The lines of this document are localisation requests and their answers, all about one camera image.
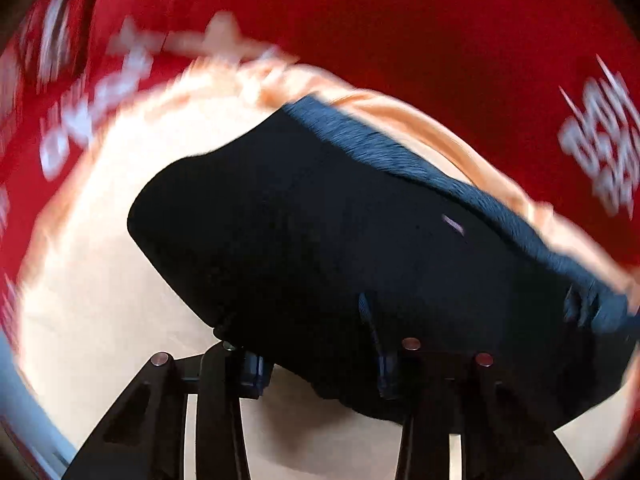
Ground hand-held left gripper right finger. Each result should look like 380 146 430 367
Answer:
357 292 587 480

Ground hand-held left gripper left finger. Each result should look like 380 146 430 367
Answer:
62 341 274 480

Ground black pants with blue stripes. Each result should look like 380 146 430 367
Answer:
126 95 632 423

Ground cream cloth mat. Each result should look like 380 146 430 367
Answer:
17 55 632 480

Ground red printed blanket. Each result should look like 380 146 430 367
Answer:
0 0 640 480

